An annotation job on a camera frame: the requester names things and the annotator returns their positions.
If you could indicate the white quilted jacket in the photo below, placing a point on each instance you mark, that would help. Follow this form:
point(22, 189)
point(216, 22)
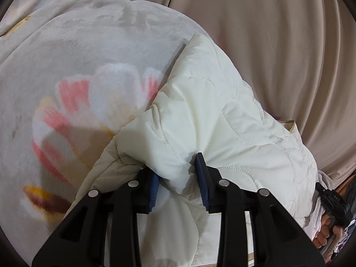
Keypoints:
point(211, 111)

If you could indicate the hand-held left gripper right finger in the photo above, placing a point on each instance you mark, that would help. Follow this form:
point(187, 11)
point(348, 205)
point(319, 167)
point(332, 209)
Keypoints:
point(200, 183)

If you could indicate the person's right hand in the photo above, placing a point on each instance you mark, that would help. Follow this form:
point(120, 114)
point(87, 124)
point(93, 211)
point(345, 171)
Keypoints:
point(321, 237)

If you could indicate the beige bed sheet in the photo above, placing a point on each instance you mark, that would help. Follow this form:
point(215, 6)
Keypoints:
point(264, 33)

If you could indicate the floral fleece blanket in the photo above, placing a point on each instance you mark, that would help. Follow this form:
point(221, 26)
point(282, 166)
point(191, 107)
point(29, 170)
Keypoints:
point(83, 47)

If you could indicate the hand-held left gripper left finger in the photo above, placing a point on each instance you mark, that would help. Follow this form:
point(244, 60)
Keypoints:
point(153, 192)

